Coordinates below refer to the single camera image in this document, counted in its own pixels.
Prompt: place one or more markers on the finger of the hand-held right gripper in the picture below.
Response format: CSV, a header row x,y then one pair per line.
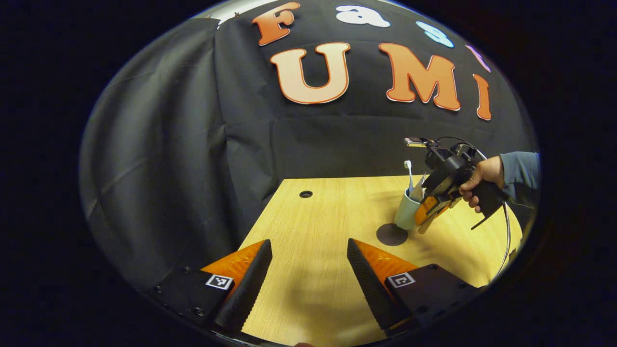
x,y
436,206

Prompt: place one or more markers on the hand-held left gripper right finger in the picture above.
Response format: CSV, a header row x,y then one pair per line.
x,y
368,284

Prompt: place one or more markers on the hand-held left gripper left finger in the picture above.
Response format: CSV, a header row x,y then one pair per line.
x,y
250,284

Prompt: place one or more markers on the white toothbrush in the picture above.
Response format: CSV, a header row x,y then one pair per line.
x,y
409,176

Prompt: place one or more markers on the dark round coaster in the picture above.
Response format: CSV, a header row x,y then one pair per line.
x,y
390,236

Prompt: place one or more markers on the wooden desktop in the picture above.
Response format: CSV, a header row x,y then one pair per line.
x,y
328,217

